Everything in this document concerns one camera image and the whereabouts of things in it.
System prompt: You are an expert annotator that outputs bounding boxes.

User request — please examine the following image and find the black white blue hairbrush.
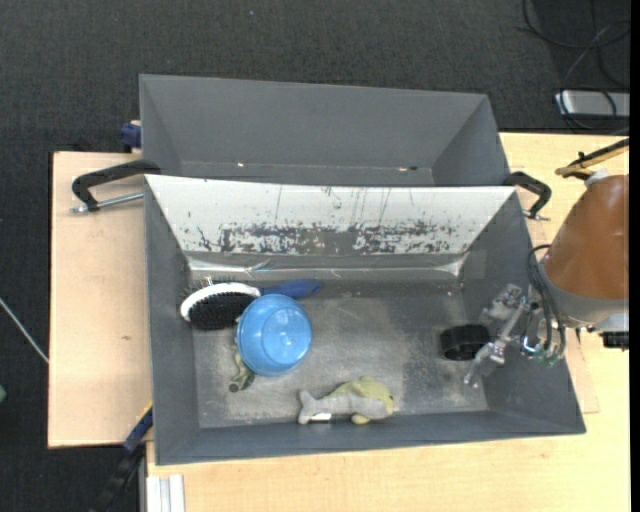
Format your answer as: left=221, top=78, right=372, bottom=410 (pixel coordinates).
left=178, top=277, right=324, bottom=332

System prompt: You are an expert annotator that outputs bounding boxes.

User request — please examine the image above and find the blue plastic ball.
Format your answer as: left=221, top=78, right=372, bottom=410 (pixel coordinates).
left=235, top=292, right=314, bottom=378

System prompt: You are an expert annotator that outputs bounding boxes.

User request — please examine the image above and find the pale wood flat board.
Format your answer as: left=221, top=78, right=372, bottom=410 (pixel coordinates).
left=47, top=149, right=153, bottom=450

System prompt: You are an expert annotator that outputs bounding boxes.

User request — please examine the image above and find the grey and yellow plush fish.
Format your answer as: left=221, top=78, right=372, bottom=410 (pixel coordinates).
left=296, top=375, right=397, bottom=427

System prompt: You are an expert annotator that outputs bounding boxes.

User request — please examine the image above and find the black ring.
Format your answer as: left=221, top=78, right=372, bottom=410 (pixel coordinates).
left=438, top=323, right=493, bottom=363

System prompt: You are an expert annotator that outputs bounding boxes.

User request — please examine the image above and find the grey metal bin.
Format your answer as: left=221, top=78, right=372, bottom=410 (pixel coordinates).
left=137, top=73, right=588, bottom=467

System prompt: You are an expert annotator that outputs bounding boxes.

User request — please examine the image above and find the black cylinder on white bracket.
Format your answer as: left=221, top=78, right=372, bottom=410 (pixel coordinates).
left=595, top=312, right=630, bottom=350

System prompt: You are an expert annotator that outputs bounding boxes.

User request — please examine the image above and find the olive green toy figure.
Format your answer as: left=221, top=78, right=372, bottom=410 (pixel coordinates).
left=227, top=338, right=257, bottom=394

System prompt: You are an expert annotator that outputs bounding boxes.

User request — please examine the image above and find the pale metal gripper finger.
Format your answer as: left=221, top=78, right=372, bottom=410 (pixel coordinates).
left=463, top=341, right=508, bottom=391
left=479, top=283, right=524, bottom=322

